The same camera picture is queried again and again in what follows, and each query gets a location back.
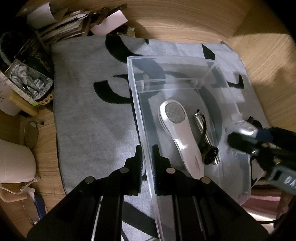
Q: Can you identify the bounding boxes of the white note card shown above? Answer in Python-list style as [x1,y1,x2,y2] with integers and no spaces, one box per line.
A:
[0,72,20,116]

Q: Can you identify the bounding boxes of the silver metal flashlight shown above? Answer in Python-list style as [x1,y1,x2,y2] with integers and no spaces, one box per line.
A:
[194,109,219,165]

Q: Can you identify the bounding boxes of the white cylindrical speaker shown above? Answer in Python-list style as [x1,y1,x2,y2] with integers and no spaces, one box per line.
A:
[0,140,37,183]

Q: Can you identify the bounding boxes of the stack of papers and booklets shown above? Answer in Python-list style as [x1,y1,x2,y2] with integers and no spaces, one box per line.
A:
[39,11,92,46]

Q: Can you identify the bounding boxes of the clear acrylic storage box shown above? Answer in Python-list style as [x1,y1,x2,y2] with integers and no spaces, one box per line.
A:
[126,55,253,241]

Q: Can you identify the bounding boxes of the pink tape roll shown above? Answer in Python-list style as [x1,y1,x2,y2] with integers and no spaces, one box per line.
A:
[90,10,128,36]

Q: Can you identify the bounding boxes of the grey rug with black letters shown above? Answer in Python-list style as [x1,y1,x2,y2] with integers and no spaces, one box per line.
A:
[51,34,271,241]

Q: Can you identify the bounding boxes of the round mirror glasses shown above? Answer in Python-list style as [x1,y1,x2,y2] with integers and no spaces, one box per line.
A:
[23,120,45,149]

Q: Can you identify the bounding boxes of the white paper cup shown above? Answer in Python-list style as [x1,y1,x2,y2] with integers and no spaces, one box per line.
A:
[27,2,57,29]

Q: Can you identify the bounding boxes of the white handheld foot file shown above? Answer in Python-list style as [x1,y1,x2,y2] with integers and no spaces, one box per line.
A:
[158,99,204,179]

